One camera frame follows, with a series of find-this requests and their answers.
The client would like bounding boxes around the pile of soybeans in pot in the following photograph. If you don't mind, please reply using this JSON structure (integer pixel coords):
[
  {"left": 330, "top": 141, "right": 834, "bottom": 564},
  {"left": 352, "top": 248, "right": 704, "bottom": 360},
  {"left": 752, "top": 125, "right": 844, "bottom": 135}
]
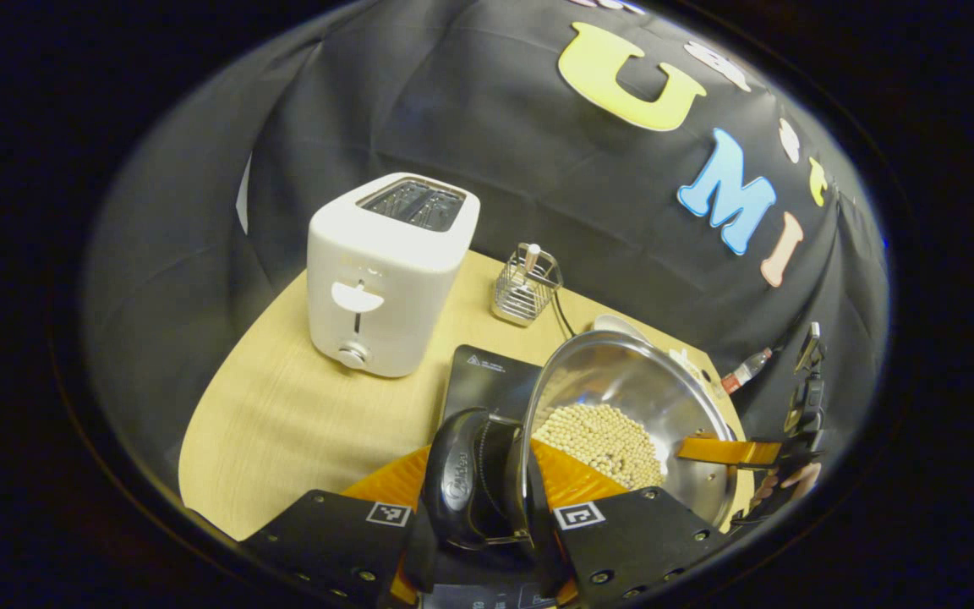
[{"left": 532, "top": 403, "right": 667, "bottom": 491}]

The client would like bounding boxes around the black power cable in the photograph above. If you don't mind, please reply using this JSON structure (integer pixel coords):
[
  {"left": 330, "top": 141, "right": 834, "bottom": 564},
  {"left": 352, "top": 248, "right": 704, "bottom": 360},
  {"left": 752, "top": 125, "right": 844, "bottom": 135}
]
[{"left": 550, "top": 292, "right": 577, "bottom": 339}]

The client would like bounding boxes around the black induction cooktop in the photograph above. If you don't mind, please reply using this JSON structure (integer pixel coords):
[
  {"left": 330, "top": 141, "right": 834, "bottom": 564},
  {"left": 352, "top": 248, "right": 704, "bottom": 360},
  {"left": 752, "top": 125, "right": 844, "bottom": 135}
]
[{"left": 419, "top": 344, "right": 577, "bottom": 609}]

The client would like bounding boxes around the wire mesh basket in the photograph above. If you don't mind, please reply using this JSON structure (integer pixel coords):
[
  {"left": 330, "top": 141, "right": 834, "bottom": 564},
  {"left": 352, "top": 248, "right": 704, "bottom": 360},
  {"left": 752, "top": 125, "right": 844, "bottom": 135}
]
[{"left": 491, "top": 243, "right": 564, "bottom": 326}]

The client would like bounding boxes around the white divided dish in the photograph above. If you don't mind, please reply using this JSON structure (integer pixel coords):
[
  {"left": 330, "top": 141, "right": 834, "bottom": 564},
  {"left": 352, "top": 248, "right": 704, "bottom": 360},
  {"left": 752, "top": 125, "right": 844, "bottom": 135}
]
[{"left": 667, "top": 347, "right": 726, "bottom": 398}]

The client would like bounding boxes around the clear plastic water bottle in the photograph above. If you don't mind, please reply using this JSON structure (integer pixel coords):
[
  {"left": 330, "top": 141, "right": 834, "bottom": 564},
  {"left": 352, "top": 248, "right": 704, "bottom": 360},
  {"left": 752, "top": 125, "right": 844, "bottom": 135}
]
[{"left": 720, "top": 347, "right": 774, "bottom": 396}]

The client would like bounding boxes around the round white plate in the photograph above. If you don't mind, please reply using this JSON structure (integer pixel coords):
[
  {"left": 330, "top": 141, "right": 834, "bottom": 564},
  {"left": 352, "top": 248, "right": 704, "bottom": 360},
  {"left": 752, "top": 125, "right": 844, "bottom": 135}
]
[{"left": 593, "top": 315, "right": 653, "bottom": 343}]

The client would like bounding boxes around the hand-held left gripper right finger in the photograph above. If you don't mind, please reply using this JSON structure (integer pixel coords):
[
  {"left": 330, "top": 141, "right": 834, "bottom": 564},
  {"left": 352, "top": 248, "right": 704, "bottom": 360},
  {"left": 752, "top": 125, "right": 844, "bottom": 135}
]
[{"left": 525, "top": 436, "right": 733, "bottom": 608}]

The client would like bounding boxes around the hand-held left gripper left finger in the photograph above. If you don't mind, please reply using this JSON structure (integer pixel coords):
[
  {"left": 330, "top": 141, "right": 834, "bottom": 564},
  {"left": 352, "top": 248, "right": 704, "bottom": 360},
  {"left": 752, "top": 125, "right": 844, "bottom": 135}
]
[{"left": 242, "top": 444, "right": 446, "bottom": 608}]

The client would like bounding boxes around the stainless steel pot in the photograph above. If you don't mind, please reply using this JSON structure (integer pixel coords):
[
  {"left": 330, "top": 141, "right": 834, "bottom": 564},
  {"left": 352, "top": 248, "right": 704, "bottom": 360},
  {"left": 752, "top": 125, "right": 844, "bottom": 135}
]
[{"left": 422, "top": 330, "right": 740, "bottom": 551}]

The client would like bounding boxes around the white toaster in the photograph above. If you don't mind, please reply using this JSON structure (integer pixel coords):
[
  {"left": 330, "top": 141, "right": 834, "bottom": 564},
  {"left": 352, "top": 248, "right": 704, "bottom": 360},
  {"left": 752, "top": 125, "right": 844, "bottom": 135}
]
[{"left": 306, "top": 173, "right": 481, "bottom": 379}]

